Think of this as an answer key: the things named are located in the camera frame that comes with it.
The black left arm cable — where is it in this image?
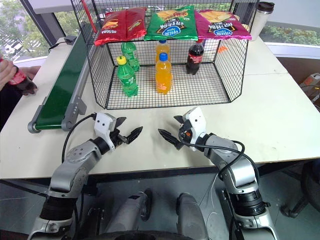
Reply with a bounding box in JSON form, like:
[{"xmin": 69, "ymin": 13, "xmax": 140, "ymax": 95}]
[{"xmin": 61, "ymin": 113, "xmax": 98, "ymax": 165}]

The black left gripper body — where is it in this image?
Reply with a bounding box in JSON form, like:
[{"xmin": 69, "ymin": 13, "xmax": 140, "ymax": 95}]
[{"xmin": 109, "ymin": 128, "xmax": 126, "ymax": 149}]

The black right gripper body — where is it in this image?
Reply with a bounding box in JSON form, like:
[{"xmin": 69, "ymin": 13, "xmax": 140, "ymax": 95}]
[{"xmin": 177, "ymin": 120, "xmax": 195, "ymax": 146}]

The cardboard box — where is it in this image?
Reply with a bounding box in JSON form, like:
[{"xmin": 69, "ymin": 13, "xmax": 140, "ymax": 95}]
[{"xmin": 299, "ymin": 72, "xmax": 320, "ymax": 107}]

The red bar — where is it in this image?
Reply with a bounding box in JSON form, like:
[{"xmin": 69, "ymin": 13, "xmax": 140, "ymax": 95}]
[{"xmin": 83, "ymin": 0, "xmax": 98, "ymax": 34}]

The grey rounded robot leg cover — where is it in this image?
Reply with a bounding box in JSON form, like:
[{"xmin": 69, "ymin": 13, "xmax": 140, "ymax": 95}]
[
  {"xmin": 176, "ymin": 192, "xmax": 209, "ymax": 240},
  {"xmin": 106, "ymin": 188, "xmax": 154, "ymax": 235}
]

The black wire rack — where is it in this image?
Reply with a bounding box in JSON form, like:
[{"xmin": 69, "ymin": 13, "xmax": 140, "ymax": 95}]
[{"xmin": 70, "ymin": 0, "xmax": 256, "ymax": 111}]

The white tumbler black lid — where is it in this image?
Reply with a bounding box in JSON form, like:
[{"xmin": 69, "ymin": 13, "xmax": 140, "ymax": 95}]
[{"xmin": 249, "ymin": 1, "xmax": 269, "ymax": 42}]

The pink chips bag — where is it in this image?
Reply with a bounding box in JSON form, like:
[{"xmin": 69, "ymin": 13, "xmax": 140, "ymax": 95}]
[{"xmin": 194, "ymin": 9, "xmax": 253, "ymax": 41}]

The green chips bag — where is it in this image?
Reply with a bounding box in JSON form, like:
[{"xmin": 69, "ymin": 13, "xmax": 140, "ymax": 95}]
[{"xmin": 143, "ymin": 5, "xmax": 199, "ymax": 42}]

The black power cable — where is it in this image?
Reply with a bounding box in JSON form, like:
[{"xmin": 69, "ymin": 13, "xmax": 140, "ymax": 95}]
[{"xmin": 47, "ymin": 41, "xmax": 67, "ymax": 54}]

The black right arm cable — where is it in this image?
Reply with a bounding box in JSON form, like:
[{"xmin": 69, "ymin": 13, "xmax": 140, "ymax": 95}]
[{"xmin": 179, "ymin": 138, "xmax": 261, "ymax": 181}]

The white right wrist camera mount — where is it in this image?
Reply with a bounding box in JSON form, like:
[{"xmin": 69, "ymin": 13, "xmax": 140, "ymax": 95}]
[{"xmin": 181, "ymin": 106, "xmax": 209, "ymax": 152}]

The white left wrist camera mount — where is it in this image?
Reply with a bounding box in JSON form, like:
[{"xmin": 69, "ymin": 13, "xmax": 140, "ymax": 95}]
[{"xmin": 93, "ymin": 112, "xmax": 119, "ymax": 151}]

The person's bare hand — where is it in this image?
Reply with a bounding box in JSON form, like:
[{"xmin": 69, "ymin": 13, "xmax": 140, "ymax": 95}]
[
  {"xmin": 0, "ymin": 59, "xmax": 19, "ymax": 90},
  {"xmin": 18, "ymin": 65, "xmax": 41, "ymax": 81}
]

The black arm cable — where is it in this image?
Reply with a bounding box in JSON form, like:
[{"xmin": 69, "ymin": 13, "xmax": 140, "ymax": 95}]
[
  {"xmin": 61, "ymin": 113, "xmax": 98, "ymax": 165},
  {"xmin": 179, "ymin": 138, "xmax": 261, "ymax": 181}
]

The red chips bag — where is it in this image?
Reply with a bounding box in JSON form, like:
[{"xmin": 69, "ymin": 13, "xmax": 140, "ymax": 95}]
[{"xmin": 94, "ymin": 6, "xmax": 148, "ymax": 47}]

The black chair base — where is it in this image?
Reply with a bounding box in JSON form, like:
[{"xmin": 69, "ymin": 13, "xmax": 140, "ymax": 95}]
[{"xmin": 279, "ymin": 159, "xmax": 320, "ymax": 219}]

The cola bottle red label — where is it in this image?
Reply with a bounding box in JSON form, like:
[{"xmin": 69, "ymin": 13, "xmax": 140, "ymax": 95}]
[
  {"xmin": 0, "ymin": 56, "xmax": 39, "ymax": 96},
  {"xmin": 185, "ymin": 39, "xmax": 205, "ymax": 76}
]

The orange soda bottle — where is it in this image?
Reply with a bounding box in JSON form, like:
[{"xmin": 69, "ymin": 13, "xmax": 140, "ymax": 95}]
[
  {"xmin": 154, "ymin": 52, "xmax": 174, "ymax": 96},
  {"xmin": 155, "ymin": 39, "xmax": 172, "ymax": 65}
]

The green conveyor belt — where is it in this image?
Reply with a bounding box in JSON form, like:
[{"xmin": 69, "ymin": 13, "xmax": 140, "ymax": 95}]
[{"xmin": 27, "ymin": 29, "xmax": 88, "ymax": 134}]

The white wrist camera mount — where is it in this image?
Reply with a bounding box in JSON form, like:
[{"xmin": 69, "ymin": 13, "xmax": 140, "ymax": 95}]
[
  {"xmin": 181, "ymin": 106, "xmax": 209, "ymax": 152},
  {"xmin": 93, "ymin": 112, "xmax": 119, "ymax": 151}
]

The green soda bottle yellow cap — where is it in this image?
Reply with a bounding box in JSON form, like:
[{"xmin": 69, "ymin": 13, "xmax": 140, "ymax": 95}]
[{"xmin": 116, "ymin": 55, "xmax": 139, "ymax": 98}]

